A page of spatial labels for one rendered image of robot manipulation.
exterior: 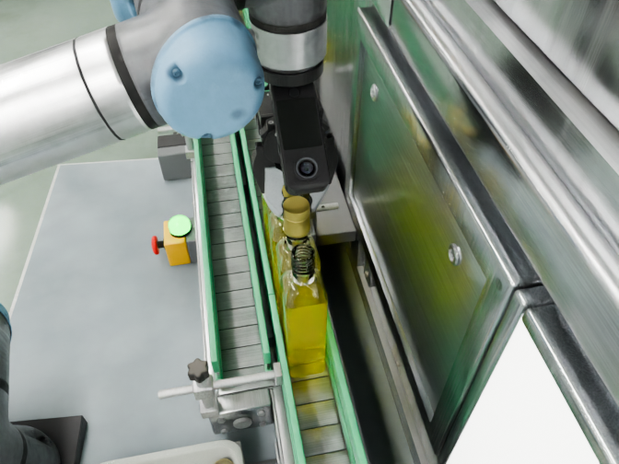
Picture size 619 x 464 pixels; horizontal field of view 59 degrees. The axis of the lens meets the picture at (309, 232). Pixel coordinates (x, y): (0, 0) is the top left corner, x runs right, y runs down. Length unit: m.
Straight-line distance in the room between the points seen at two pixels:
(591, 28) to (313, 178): 0.27
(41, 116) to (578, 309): 0.36
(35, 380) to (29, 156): 0.75
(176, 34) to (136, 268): 0.88
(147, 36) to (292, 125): 0.21
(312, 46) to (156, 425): 0.69
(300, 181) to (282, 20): 0.15
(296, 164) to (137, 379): 0.62
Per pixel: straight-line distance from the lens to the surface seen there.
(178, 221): 1.12
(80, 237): 1.31
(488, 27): 0.49
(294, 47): 0.54
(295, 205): 0.68
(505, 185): 0.44
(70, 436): 1.01
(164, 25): 0.39
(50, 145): 0.41
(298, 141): 0.55
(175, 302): 1.13
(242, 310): 0.93
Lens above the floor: 1.64
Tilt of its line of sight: 47 degrees down
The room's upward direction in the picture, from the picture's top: straight up
